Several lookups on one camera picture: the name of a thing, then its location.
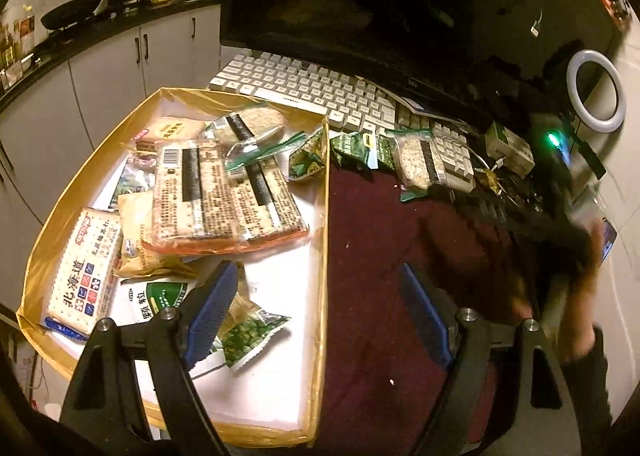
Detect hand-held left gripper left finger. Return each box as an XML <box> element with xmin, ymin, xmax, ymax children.
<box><xmin>59</xmin><ymin>260</ymin><xmax>240</xmax><ymax>456</ymax></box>

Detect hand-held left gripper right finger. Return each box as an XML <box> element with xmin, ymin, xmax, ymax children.
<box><xmin>401</xmin><ymin>262</ymin><xmax>567</xmax><ymax>456</ymax></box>

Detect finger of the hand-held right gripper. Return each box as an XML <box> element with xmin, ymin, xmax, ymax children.
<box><xmin>439</xmin><ymin>190</ymin><xmax>509</xmax><ymax>248</ymax></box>

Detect tan green leafy snack packet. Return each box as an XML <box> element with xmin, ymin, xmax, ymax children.
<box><xmin>215</xmin><ymin>261</ymin><xmax>292</xmax><ymax>369</ymax></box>
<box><xmin>286</xmin><ymin>126</ymin><xmax>328</xmax><ymax>184</ymax></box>

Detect white green snack packet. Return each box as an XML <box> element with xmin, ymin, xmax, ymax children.
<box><xmin>120</xmin><ymin>276</ymin><xmax>226</xmax><ymax>379</ymax></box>

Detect gold cardboard box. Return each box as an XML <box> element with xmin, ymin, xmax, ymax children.
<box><xmin>16</xmin><ymin>86</ymin><xmax>332</xmax><ymax>448</ymax></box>

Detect tan biscuit packet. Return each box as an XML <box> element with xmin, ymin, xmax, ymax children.
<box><xmin>135</xmin><ymin>117</ymin><xmax>208</xmax><ymax>152</ymax></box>
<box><xmin>112</xmin><ymin>188</ymin><xmax>198</xmax><ymax>279</ymax></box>

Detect orange cracker packet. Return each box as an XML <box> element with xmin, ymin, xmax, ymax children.
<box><xmin>227</xmin><ymin>156</ymin><xmax>311</xmax><ymax>244</ymax></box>
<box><xmin>150</xmin><ymin>138</ymin><xmax>241</xmax><ymax>254</ymax></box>

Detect round cracker green packet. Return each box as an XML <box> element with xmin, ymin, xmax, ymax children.
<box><xmin>392</xmin><ymin>128</ymin><xmax>451</xmax><ymax>202</ymax></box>
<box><xmin>202</xmin><ymin>106</ymin><xmax>308</xmax><ymax>174</ymax></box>

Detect person's right forearm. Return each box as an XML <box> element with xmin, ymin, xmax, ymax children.
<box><xmin>560</xmin><ymin>331</ymin><xmax>613</xmax><ymax>432</ymax></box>

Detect person's right hand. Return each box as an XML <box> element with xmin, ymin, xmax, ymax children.
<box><xmin>549</xmin><ymin>230</ymin><xmax>604</xmax><ymax>363</ymax></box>

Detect small gold snack packet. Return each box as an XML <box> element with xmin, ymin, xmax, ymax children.
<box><xmin>472</xmin><ymin>168</ymin><xmax>501</xmax><ymax>194</ymax></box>

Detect phone with lit screen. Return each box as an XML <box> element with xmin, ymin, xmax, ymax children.
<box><xmin>597</xmin><ymin>217</ymin><xmax>618</xmax><ymax>264</ymax></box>

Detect white green carton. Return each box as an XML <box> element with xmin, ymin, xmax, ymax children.
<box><xmin>484</xmin><ymin>121</ymin><xmax>535</xmax><ymax>177</ymax></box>

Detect maroon tablecloth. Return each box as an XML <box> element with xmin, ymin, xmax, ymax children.
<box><xmin>320</xmin><ymin>166</ymin><xmax>551</xmax><ymax>456</ymax></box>

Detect white red blue cracker packet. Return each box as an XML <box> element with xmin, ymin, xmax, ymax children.
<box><xmin>46</xmin><ymin>207</ymin><xmax>123</xmax><ymax>337</ymax></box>

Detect dark green snack packet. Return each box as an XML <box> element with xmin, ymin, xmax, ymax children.
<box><xmin>330</xmin><ymin>131</ymin><xmax>401</xmax><ymax>172</ymax></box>

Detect blue wrapper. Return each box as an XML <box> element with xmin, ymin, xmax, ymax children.
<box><xmin>44</xmin><ymin>316</ymin><xmax>91</xmax><ymax>342</ymax></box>

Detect colourful snack packet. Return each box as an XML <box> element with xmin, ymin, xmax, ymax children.
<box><xmin>107</xmin><ymin>151</ymin><xmax>158</xmax><ymax>212</ymax></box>

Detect white keyboard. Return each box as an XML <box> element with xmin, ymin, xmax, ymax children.
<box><xmin>209</xmin><ymin>50</ymin><xmax>476</xmax><ymax>189</ymax></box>

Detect black computer monitor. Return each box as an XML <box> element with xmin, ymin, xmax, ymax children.
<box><xmin>219</xmin><ymin>0</ymin><xmax>623</xmax><ymax>137</ymax></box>

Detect white base cabinets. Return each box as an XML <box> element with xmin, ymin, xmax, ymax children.
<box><xmin>0</xmin><ymin>3</ymin><xmax>223</xmax><ymax>287</ymax></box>

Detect black kitchen countertop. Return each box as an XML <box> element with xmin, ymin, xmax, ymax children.
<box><xmin>0</xmin><ymin>0</ymin><xmax>221</xmax><ymax>109</ymax></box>

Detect group of condiment bottles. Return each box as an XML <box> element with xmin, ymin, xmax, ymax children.
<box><xmin>0</xmin><ymin>11</ymin><xmax>38</xmax><ymax>87</ymax></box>

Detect black frying pan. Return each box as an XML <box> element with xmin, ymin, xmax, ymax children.
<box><xmin>40</xmin><ymin>0</ymin><xmax>108</xmax><ymax>31</ymax></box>

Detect white ring light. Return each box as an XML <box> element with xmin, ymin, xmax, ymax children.
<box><xmin>566</xmin><ymin>48</ymin><xmax>627</xmax><ymax>134</ymax></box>

